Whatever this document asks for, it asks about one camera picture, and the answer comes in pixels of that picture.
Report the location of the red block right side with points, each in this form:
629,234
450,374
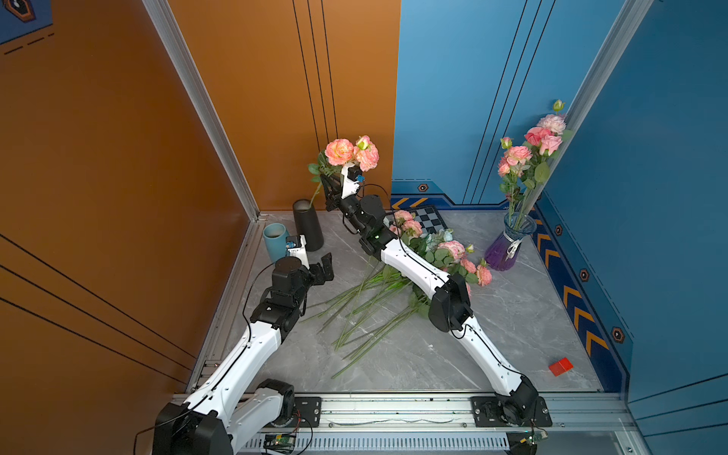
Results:
560,367

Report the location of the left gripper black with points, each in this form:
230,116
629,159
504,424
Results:
327,273

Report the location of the aluminium corner post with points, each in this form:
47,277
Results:
168,30
626,24

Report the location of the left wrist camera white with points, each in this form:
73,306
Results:
296,247

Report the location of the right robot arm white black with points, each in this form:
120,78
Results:
439,275

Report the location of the left aluminium corner post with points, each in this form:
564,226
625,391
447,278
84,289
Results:
168,30

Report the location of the green circuit board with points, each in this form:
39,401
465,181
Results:
284,444
532,439

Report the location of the black white chessboard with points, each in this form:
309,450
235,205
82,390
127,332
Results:
429,218

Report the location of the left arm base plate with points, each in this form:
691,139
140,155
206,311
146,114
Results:
306,408

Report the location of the pale pink carnation stem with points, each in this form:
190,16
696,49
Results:
556,121

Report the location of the blue purple glass vase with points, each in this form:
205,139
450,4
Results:
503,253

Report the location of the black cylindrical vase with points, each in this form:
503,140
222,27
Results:
307,224

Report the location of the peach double bloom stem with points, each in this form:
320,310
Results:
340,152

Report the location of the teal ceramic vase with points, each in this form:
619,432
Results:
275,236

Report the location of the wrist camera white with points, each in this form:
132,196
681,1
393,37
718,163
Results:
296,247
351,180

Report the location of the aluminium front rail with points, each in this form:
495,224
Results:
451,411

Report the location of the pink double bloom stem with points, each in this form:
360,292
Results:
516,170

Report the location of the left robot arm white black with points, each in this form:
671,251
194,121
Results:
212,420

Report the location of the right aluminium corner post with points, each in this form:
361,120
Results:
626,24

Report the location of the left green circuit board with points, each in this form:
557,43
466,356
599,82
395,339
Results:
284,444

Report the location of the right green circuit board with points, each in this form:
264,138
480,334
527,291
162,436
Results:
532,439

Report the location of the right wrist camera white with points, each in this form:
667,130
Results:
351,180

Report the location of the pink rose stem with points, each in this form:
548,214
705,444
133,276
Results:
538,141
555,144

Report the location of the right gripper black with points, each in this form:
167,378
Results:
334,198

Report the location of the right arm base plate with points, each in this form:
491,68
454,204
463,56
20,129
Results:
488,412

